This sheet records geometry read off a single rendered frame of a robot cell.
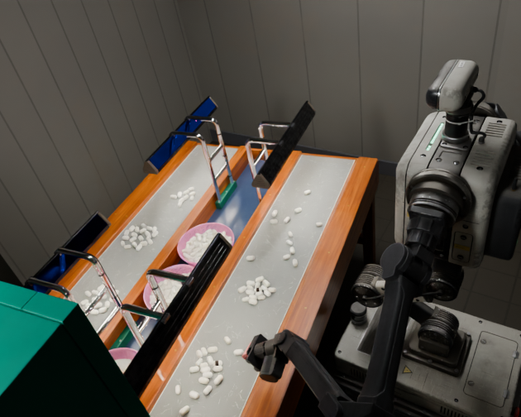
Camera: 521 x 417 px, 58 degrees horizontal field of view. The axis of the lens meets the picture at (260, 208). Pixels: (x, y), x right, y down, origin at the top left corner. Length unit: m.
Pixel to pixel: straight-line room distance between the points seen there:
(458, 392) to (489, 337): 0.29
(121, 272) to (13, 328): 1.62
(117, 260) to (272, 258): 0.74
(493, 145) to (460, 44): 1.76
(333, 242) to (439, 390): 0.69
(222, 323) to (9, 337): 1.31
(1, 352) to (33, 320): 0.05
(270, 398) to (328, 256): 0.66
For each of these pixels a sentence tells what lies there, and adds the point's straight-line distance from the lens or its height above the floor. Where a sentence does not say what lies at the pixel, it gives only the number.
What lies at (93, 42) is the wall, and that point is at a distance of 3.43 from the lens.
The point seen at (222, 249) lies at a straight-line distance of 1.67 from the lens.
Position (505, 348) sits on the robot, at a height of 0.47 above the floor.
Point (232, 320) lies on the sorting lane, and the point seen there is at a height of 0.74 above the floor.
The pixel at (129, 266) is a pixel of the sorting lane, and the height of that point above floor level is 0.74.
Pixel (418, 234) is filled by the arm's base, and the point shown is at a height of 1.38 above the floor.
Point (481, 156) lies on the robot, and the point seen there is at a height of 1.45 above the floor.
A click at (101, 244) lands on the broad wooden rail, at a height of 0.76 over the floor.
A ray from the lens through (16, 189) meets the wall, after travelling 3.22.
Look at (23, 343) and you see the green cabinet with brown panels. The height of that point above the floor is 1.79.
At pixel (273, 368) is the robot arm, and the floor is 1.00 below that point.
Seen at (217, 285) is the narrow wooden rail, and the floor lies 0.77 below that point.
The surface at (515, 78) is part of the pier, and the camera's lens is 2.90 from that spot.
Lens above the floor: 2.21
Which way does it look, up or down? 39 degrees down
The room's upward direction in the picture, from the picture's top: 12 degrees counter-clockwise
